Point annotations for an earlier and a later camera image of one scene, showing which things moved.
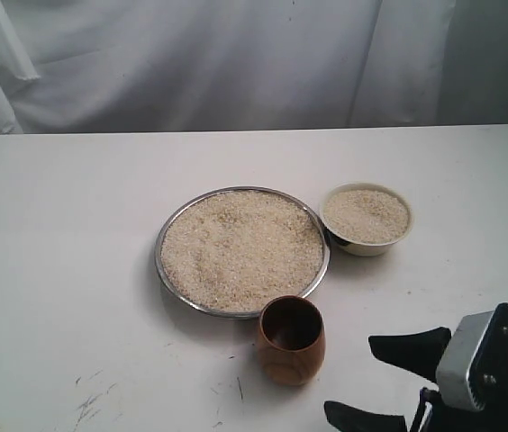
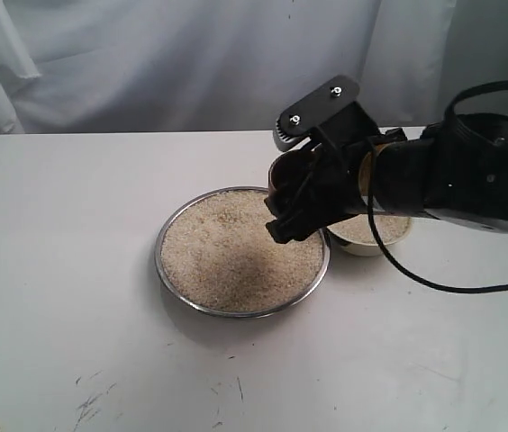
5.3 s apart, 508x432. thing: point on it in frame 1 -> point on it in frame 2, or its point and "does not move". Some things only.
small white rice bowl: (365, 218) does not move
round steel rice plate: (231, 251) does not move
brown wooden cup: (291, 340) -> (295, 176)
